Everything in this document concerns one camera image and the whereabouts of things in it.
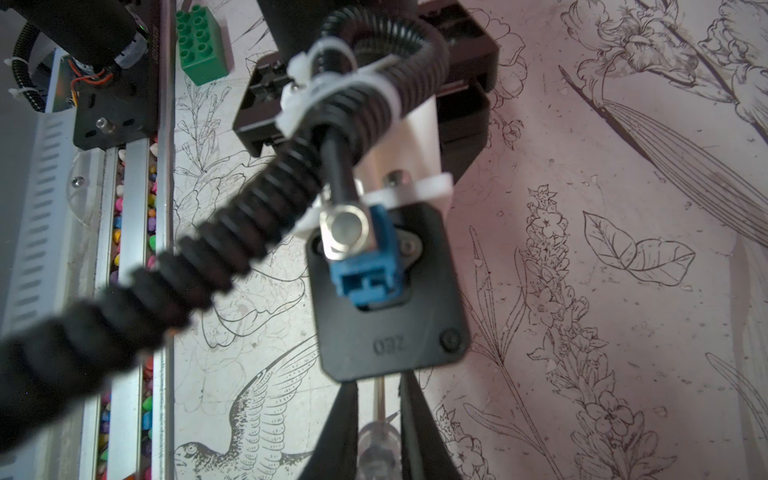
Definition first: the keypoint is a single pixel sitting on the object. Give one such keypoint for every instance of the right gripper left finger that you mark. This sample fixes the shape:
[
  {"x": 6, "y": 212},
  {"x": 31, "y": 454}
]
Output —
[{"x": 335, "y": 454}]

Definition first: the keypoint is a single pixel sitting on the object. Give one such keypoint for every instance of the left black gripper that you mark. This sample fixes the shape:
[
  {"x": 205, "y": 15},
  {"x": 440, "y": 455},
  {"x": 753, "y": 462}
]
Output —
[{"x": 463, "y": 114}]

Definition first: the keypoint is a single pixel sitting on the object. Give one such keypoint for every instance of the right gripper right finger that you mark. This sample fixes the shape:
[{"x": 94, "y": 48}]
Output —
[{"x": 423, "y": 451}]

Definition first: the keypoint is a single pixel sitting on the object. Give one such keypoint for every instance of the clear handled screwdriver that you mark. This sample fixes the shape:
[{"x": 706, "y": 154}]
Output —
[{"x": 379, "y": 443}]

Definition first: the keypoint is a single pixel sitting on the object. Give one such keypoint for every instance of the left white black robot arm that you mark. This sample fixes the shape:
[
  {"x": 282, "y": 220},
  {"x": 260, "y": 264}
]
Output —
[{"x": 376, "y": 29}]

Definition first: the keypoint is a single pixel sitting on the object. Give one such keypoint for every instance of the green toy brick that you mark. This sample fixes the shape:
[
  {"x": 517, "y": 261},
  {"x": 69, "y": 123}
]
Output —
[{"x": 201, "y": 49}]

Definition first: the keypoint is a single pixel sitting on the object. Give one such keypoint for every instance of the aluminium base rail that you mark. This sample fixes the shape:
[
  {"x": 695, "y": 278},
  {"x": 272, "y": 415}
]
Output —
[{"x": 97, "y": 200}]

